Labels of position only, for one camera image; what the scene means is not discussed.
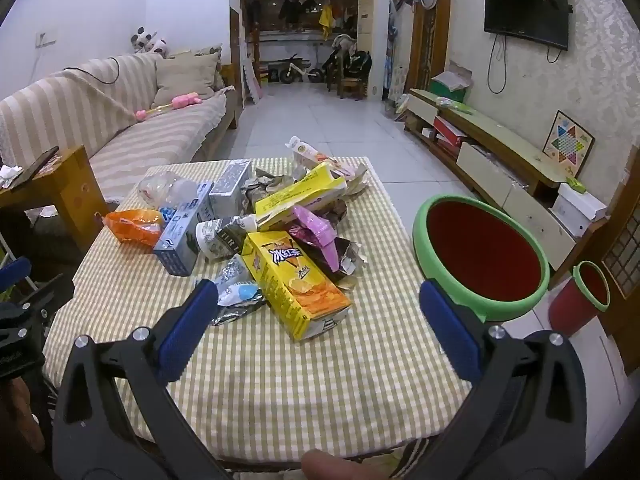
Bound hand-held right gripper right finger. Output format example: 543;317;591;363
400;280;588;480

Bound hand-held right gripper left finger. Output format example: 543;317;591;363
52;277;228;480

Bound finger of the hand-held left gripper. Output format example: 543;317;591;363
0;257;32;288
17;274;76;341

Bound silver blue wrapper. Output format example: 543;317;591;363
207;255;266;328

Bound large red green-rimmed bin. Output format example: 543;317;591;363
412;194;551;323

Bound yellow drink carton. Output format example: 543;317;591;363
241;230;353;343

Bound dark brown gold wrapper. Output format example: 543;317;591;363
320;237;368;291

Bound silver grey box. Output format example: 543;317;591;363
209;159;253;221

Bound pink wrapper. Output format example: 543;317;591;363
289;204;341;273

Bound brown paper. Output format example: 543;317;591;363
240;169;301;208

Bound yellow long box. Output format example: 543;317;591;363
255;160;348;231

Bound pink white carton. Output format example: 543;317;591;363
285;136;368;196

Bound person's right hand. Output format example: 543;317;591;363
302;449;396;480

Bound black white crushed carton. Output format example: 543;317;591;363
195;215;258;263

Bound blue white box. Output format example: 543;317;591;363
152;180;216;277

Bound wooden side table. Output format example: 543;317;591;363
0;146;108;256

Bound black phone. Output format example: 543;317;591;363
10;146;60;192

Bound orange snack bag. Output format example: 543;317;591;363
103;208;166;248

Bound small red green-rimmed bin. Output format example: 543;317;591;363
547;260;612;336

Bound checkered tablecloth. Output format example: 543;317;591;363
42;156;473;466

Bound clear plastic bottle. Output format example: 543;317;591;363
136;170;201;211

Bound striped beige sofa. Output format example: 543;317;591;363
0;42;238;201

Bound white cardboard box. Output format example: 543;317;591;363
550;182;608;238

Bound cream wooden television cabinet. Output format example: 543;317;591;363
404;88;608;271

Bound red box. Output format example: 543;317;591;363
432;116;468;147

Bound star checkers game board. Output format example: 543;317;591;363
542;110;596;167

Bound pink toy wand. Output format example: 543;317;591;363
135;92;203;122

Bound green box with papers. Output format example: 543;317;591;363
431;62;473;103

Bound beige cushion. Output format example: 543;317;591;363
150;51;223;108

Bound white pink foam boards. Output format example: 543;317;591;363
242;55;263;106

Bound wooden chair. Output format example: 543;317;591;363
340;77;368;101

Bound black white plush toys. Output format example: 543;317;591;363
131;27;170;56

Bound white balance bike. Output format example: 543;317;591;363
279;54;323;85

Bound white standing air conditioner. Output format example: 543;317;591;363
357;0;391;101

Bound black television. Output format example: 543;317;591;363
483;0;571;51

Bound yellow hanging garment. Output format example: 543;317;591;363
319;4;336;41

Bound dark hanging jacket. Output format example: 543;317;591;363
277;0;313;23

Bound black hanging cable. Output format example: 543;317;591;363
487;35;508;95

